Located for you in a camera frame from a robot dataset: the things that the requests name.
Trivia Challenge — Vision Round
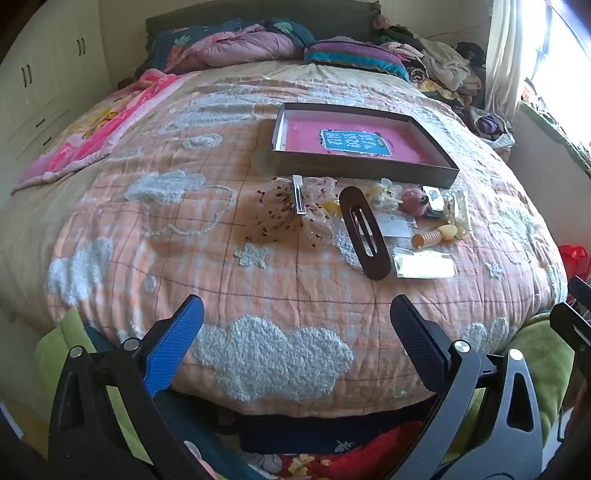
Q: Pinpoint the small blue box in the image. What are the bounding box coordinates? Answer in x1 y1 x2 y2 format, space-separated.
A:
422 186 446 219

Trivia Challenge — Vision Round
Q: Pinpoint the red floral cloth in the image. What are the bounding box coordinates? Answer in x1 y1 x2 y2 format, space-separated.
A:
185 425 416 480

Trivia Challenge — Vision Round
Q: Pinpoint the red plastic bag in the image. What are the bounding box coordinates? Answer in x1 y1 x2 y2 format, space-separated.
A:
558 244 591 280

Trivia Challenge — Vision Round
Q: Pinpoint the green blanket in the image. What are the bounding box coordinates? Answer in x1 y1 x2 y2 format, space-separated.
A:
34 307 575 444

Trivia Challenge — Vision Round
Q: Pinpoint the orange spiral hair tie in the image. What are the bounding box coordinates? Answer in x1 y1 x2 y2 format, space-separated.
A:
411 223 458 250

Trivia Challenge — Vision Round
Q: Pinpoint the cream curtain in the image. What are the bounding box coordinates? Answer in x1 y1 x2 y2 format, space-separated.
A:
485 0 555 123

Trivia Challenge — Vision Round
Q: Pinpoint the green fringed cloth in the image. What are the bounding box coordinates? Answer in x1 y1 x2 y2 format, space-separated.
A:
519 99 591 176

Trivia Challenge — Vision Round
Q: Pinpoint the dark headboard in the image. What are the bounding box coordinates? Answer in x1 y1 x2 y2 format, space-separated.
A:
145 0 382 42

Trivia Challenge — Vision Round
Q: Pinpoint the striped purple teal pillow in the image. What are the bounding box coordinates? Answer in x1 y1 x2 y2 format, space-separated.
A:
304 39 411 83

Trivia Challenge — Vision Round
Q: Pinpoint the shallow dark cardboard box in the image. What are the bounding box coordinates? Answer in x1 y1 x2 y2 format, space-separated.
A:
272 102 460 189

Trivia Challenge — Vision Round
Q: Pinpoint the clear plastic packet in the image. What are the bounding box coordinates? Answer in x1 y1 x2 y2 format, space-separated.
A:
392 247 455 280

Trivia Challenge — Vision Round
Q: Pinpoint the basket of clothes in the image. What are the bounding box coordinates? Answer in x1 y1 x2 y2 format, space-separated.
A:
466 106 515 160

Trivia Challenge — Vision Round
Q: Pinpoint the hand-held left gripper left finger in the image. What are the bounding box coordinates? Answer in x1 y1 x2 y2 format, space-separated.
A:
48 294 218 480

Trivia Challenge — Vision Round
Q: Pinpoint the lace bow hair clip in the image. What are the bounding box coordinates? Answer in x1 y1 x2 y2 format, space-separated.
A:
252 175 342 247

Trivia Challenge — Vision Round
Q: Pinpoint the earring card packet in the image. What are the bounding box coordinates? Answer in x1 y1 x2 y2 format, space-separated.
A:
381 216 416 238

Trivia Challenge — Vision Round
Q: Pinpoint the pink fuzzy hair tie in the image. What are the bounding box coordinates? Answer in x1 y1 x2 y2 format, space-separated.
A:
399 185 428 215

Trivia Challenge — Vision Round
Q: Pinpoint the brown oval hair clip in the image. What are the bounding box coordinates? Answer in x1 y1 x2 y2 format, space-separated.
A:
339 185 393 281

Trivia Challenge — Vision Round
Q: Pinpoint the white flower claw clip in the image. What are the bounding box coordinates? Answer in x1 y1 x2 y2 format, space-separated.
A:
367 178 403 213

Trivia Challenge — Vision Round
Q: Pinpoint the cream wardrobe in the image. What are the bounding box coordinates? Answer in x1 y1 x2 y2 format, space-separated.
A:
0 0 114 195

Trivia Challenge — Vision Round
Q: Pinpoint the pink comforter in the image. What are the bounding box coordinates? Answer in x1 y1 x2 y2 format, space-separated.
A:
161 25 308 75

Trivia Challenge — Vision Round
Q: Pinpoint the pink cartoon blanket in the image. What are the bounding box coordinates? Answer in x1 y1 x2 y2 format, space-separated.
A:
11 69 199 195

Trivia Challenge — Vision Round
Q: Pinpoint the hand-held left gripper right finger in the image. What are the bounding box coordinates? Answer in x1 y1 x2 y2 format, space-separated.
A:
390 294 546 480

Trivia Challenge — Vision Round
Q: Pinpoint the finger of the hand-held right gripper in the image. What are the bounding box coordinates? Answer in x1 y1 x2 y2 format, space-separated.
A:
549 301 591 354
568 275 591 303

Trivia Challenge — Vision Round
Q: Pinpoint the white rectangular claw clip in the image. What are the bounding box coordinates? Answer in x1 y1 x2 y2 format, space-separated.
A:
442 191 472 241

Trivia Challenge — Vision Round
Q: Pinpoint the pink purple folded duvet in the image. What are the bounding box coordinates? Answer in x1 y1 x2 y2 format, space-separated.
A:
147 18 317 70

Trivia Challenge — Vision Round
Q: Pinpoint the pile of clothes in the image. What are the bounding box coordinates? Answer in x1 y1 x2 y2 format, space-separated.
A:
374 14 485 100

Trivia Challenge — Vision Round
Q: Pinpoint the window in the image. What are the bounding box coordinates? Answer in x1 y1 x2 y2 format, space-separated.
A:
522 0 591 148

